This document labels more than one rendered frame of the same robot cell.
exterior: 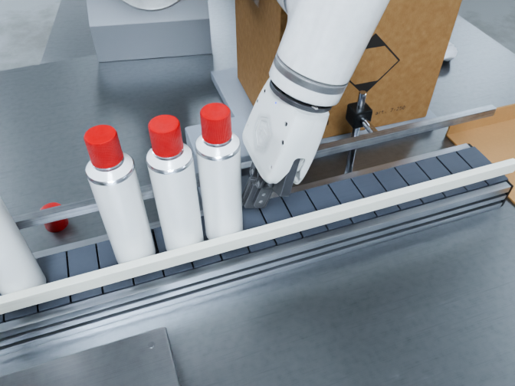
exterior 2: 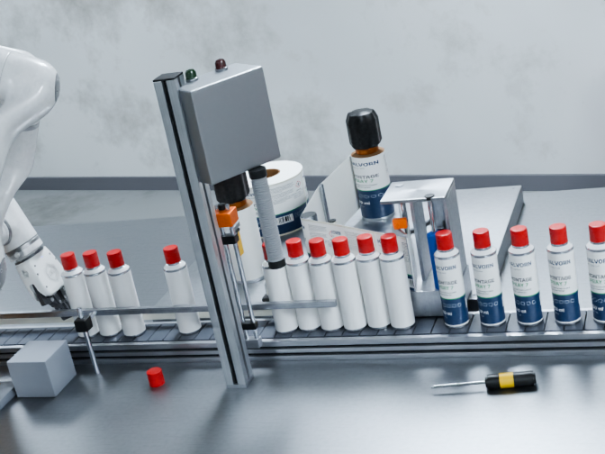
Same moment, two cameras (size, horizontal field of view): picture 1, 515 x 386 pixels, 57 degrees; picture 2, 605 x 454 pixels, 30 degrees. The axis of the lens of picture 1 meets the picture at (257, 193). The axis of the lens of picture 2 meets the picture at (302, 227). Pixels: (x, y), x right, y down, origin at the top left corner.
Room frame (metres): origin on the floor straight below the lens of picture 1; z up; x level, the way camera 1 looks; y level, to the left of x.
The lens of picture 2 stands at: (1.89, 2.03, 1.95)
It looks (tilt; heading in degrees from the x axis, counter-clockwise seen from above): 21 degrees down; 221
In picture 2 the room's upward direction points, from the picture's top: 12 degrees counter-clockwise
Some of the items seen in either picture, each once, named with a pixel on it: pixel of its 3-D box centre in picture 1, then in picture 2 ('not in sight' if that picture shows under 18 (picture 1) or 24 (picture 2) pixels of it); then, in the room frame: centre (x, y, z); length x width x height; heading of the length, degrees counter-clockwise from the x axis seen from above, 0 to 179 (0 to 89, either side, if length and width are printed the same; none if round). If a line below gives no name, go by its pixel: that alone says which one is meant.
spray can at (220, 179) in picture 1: (220, 179); (78, 294); (0.42, 0.05, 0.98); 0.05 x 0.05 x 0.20
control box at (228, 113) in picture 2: not in sight; (223, 122); (0.33, 0.54, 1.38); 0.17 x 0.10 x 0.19; 164
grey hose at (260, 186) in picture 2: not in sight; (266, 218); (0.33, 0.59, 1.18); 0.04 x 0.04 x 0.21
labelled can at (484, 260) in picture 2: not in sight; (486, 276); (0.10, 0.94, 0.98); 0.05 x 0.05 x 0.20
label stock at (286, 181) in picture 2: not in sight; (271, 198); (-0.25, 0.08, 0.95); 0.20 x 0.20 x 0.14
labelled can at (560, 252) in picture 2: not in sight; (563, 273); (0.05, 1.08, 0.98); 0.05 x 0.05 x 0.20
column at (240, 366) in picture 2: not in sight; (205, 237); (0.41, 0.49, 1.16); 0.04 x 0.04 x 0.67; 19
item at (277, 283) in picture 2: not in sight; (278, 286); (0.26, 0.51, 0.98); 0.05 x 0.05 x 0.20
